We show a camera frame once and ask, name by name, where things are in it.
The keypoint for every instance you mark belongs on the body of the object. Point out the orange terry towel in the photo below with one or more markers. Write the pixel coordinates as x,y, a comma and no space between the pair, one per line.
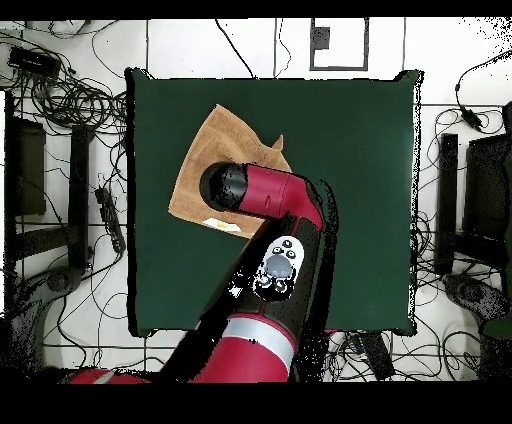
224,136

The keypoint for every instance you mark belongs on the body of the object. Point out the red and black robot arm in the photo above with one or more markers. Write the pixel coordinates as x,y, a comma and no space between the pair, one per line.
272,192

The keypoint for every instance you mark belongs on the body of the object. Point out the dark green table cloth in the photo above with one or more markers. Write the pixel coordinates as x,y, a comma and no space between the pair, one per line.
360,200

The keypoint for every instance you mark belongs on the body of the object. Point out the black power strip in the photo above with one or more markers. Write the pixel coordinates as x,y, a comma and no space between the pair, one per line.
110,218
378,356

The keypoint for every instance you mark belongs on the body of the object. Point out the grey tripod base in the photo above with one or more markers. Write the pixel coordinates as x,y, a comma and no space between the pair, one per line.
60,280
472,294

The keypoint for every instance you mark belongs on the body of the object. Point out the black box device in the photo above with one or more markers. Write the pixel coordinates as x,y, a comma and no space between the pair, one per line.
34,62

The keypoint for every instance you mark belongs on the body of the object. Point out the black metal frame stand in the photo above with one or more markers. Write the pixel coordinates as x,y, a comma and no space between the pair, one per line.
447,180
78,180

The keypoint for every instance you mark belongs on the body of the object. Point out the grey square floor frame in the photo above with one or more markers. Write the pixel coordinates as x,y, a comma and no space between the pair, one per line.
320,38

